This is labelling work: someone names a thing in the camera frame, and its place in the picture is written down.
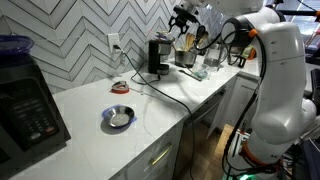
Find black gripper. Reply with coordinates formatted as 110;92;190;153
168;6;198;35

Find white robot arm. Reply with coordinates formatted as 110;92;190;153
169;0;316;170

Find black silver coffee maker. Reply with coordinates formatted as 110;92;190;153
148;40;171;75

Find wooden spoon in pot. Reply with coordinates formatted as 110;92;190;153
184;33;195;51

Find stainless steel pot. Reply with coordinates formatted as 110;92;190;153
175;51;197;68

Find glass pitcher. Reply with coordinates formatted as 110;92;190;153
203;44;224;67

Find red tape roll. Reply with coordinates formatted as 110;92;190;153
111;81;129;94

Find blue rimmed metal bowl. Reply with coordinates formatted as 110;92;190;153
102;105;136;129

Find black microwave oven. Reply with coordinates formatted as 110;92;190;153
0;35;71;180

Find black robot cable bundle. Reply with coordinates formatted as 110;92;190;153
194;23;268;178

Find black cable on counter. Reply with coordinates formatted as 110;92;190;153
113;45;196;180

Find white wall outlet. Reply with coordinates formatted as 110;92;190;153
107;33;120;54

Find black coffee maker power cord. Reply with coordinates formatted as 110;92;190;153
129;68;162;86

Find gold drawer handle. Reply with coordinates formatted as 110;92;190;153
149;143;173;166

